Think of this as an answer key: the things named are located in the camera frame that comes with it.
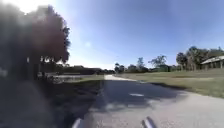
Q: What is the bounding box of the shaded grass verge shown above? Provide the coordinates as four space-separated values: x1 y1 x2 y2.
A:
0 75 106 128

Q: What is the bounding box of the grass field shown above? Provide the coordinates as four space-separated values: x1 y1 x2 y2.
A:
114 68 224 100

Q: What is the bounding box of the row of distant trees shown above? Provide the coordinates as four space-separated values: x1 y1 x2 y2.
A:
113 45 224 74

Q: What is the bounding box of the robot's own part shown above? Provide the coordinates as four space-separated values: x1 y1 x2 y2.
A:
143 116 156 128
71 117 82 128

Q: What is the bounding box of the grey concrete path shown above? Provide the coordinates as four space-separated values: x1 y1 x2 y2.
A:
78 74 224 128

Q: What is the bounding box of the building with pale roof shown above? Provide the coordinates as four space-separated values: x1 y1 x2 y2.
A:
200 55 224 71

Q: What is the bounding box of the low dark hedge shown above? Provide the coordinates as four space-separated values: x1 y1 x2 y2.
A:
43 65 116 76

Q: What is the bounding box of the large dark tree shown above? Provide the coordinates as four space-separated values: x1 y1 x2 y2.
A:
0 4 72 80

